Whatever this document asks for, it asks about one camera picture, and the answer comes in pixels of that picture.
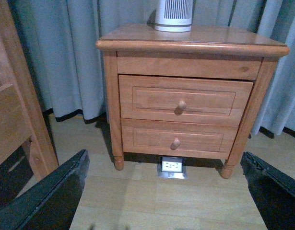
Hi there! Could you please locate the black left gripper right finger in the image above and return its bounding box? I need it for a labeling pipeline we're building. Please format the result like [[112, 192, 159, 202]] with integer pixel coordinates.
[[240, 152, 295, 230]]

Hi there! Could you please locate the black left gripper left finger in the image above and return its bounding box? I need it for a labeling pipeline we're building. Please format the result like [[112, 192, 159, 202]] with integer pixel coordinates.
[[0, 149, 89, 230]]

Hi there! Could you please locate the wooden drawer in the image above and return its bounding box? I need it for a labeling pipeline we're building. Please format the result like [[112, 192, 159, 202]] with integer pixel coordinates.
[[119, 75, 253, 127], [121, 118, 238, 158]]

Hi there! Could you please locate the floor power outlet box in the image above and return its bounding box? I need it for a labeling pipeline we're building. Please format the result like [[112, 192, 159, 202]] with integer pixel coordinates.
[[157, 156, 187, 179]]

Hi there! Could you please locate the wooden nightstand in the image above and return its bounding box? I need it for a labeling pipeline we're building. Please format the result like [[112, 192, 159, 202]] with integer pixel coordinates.
[[96, 24, 290, 179]]

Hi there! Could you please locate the grey curtain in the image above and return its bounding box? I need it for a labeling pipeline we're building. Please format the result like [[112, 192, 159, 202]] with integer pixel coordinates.
[[8, 0, 295, 135]]

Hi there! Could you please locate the white cylindrical air purifier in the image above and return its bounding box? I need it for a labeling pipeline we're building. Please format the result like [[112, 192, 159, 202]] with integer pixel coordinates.
[[154, 0, 193, 33]]

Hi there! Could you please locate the wooden bed frame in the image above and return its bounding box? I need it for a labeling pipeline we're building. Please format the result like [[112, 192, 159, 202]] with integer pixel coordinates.
[[0, 0, 59, 208]]

